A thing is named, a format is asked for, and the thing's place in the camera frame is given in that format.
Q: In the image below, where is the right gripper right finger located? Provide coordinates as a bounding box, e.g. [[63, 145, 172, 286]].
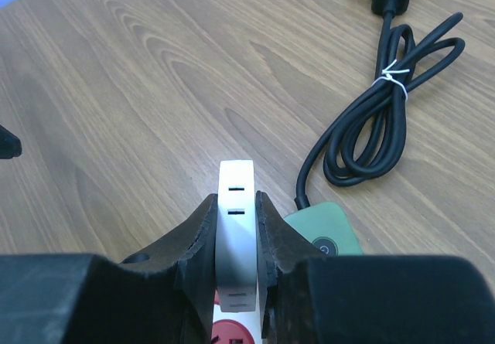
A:
[[255, 192, 494, 343]]

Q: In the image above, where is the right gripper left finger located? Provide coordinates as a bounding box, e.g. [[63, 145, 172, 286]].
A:
[[1, 194, 217, 343]]

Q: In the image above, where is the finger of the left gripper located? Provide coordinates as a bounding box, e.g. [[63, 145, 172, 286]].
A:
[[0, 126, 22, 159]]

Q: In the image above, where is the white red power strip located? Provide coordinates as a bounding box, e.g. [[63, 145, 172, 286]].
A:
[[211, 294, 263, 344]]

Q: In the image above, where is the green power strip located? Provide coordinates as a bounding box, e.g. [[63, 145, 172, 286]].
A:
[[284, 202, 363, 256]]

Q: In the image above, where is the white rounded charger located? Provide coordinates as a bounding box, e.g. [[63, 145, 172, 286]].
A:
[[215, 160, 258, 313]]

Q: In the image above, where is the black cord of green strip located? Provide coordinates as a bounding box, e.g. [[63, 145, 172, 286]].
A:
[[295, 0, 466, 210]]

